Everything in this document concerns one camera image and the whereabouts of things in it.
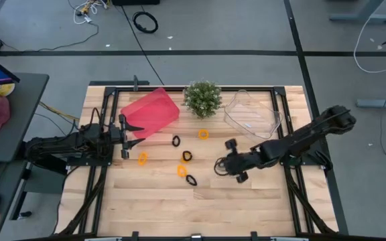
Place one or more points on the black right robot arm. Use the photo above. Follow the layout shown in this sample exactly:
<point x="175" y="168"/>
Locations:
<point x="297" y="142"/>

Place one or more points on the clear plastic bin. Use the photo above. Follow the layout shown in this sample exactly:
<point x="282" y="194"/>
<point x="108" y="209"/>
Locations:
<point x="246" y="114"/>

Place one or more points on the black side desk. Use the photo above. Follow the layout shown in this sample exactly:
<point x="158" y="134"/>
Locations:
<point x="22" y="110"/>

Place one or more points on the potted green plant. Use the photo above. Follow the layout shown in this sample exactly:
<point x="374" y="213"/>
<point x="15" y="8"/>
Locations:
<point x="202" y="98"/>

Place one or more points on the grey desk foot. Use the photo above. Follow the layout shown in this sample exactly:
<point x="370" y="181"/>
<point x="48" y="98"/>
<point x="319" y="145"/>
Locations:
<point x="360" y="17"/>
<point x="380" y="103"/>

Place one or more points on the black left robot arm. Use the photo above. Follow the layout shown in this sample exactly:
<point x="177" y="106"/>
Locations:
<point x="62" y="144"/>

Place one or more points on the translucent red plastic bin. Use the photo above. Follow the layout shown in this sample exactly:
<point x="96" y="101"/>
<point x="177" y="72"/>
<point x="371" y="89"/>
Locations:
<point x="152" y="110"/>

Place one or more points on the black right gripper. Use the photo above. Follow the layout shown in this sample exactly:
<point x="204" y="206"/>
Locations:
<point x="236" y="162"/>

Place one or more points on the black aluminium table frame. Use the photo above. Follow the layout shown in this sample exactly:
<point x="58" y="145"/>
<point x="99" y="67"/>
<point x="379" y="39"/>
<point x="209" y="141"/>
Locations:
<point x="129" y="89"/>

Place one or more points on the black bar behind table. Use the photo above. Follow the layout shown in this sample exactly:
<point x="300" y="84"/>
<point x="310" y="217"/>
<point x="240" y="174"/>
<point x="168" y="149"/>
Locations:
<point x="112" y="82"/>

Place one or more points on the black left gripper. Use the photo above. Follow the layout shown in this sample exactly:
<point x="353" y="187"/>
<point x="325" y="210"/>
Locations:
<point x="123" y="137"/>

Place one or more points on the black floor box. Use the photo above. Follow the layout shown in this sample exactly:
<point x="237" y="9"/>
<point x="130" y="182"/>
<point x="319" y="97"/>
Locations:
<point x="136" y="2"/>

